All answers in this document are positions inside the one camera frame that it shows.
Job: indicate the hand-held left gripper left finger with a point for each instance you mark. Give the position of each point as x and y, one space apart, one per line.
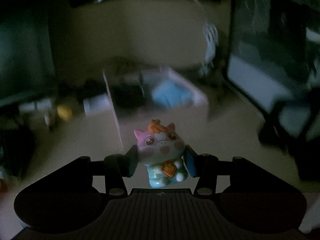
131 162

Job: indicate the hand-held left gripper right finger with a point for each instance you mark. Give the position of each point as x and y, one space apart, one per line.
191 163

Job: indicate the white pink cow figurine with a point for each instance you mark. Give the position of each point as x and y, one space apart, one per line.
160 145

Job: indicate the pink cardboard box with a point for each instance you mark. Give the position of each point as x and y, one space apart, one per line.
197 97

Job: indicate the blue soft packet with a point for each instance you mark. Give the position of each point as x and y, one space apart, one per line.
172 95

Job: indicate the light wooden desktop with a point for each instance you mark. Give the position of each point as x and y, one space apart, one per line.
75 150

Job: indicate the dark flat screen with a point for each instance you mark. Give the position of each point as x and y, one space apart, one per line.
257 80

